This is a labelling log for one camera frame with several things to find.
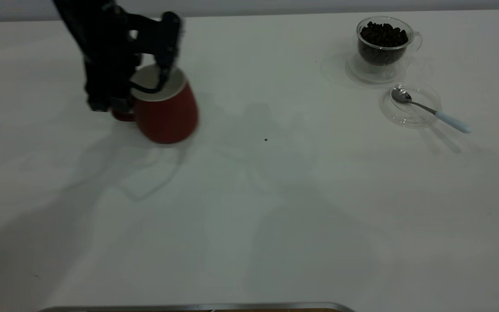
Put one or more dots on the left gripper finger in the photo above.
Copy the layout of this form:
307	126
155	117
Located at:
121	105

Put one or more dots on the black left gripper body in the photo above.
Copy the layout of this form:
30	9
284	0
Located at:
108	65

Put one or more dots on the red ceramic mug white inside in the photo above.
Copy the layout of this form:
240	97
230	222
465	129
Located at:
167	117

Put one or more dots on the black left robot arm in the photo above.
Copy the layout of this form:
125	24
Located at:
80	19

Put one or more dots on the heap of coffee beans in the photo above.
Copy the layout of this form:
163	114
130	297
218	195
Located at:
383	35

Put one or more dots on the silver metal tray rim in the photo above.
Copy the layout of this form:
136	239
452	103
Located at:
189	307

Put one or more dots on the clear glass saucer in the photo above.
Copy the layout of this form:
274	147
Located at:
362	73

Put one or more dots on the small clear glass dish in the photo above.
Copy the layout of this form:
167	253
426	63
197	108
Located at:
409	119

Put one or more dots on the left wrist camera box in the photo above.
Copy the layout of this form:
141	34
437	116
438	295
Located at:
170	39

